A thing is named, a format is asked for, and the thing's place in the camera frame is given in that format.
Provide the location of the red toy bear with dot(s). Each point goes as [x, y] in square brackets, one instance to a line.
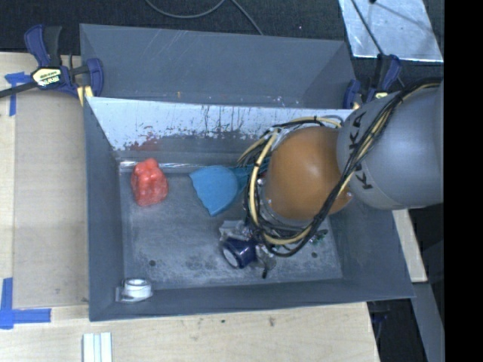
[149, 183]

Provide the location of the dark blue cup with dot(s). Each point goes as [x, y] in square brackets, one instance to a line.
[244, 253]

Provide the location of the pale wood board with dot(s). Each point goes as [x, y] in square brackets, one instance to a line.
[49, 202]

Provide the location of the grey metal bin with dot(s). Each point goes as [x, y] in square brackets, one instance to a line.
[181, 240]

